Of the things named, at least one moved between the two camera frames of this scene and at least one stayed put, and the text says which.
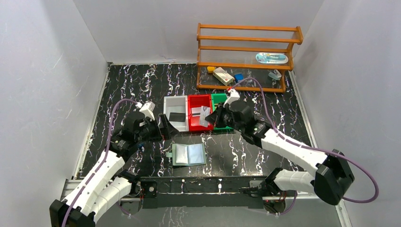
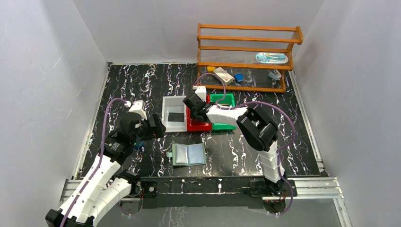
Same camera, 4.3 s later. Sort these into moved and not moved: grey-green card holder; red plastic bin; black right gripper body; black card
Moved: black right gripper body
Not moved: black card; grey-green card holder; red plastic bin
